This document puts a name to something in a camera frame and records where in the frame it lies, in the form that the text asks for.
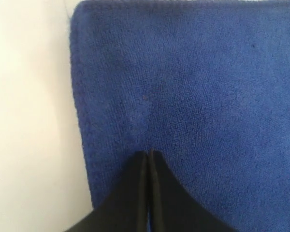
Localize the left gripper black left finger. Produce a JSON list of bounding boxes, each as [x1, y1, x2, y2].
[[68, 151, 147, 232]]

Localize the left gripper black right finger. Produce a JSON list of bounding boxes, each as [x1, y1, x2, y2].
[[148, 150, 230, 232]]

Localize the blue towel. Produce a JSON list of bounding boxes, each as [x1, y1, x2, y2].
[[70, 0, 290, 232]]

